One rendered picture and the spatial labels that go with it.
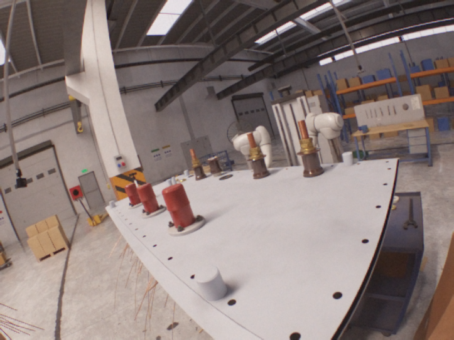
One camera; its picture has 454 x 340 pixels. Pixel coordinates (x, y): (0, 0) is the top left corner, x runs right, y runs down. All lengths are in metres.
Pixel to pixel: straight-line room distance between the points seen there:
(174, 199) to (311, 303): 0.44
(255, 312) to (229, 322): 0.04
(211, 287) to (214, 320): 0.05
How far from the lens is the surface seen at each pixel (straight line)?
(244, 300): 0.32
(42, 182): 14.36
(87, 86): 6.40
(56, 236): 6.86
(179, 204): 0.59
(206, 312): 0.33
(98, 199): 14.02
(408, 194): 1.64
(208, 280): 0.31
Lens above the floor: 1.59
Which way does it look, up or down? 10 degrees down
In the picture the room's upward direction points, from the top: 17 degrees counter-clockwise
